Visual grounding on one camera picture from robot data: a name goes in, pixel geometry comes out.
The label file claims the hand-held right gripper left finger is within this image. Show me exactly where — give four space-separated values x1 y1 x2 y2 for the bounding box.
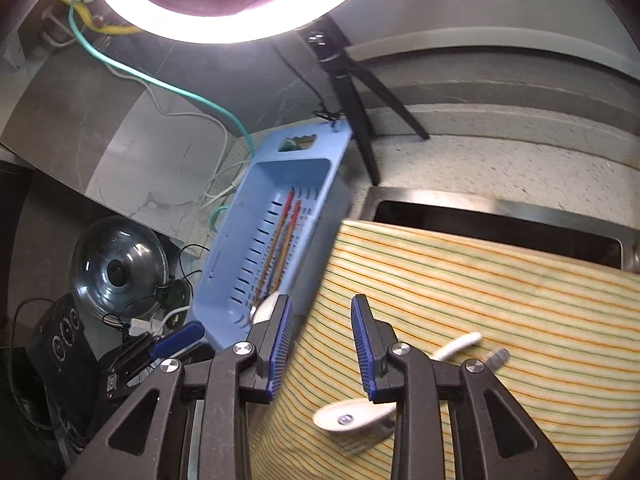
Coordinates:
62 294 295 480

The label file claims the metal spoon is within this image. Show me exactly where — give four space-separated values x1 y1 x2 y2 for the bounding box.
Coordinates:
330 346 512 456

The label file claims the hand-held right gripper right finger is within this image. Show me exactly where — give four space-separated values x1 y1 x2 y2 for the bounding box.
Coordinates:
350 294 576 480

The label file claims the white cable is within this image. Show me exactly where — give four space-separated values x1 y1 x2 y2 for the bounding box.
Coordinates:
106 64 252 212

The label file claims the blue plastic basket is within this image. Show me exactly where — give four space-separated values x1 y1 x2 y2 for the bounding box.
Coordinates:
189 121 355 352

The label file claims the green cable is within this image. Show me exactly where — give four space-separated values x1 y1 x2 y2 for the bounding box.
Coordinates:
66 0 257 157

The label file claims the yellow cable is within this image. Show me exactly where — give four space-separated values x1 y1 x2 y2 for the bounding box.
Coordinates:
51 0 147 37

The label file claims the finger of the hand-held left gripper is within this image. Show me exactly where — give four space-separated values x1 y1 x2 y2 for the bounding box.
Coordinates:
175 341 217 368
151 322 206 359

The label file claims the steel sink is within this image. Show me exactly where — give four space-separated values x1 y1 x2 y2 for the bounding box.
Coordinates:
359 185 640 275

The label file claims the striped cloth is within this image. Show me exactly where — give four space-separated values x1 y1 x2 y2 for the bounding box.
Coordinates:
249 217 640 480

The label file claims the black tripod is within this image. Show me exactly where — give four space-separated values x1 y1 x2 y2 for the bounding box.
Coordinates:
272 16 432 187

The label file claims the glass pot lid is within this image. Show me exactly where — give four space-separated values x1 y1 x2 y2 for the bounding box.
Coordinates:
71 215 172 322

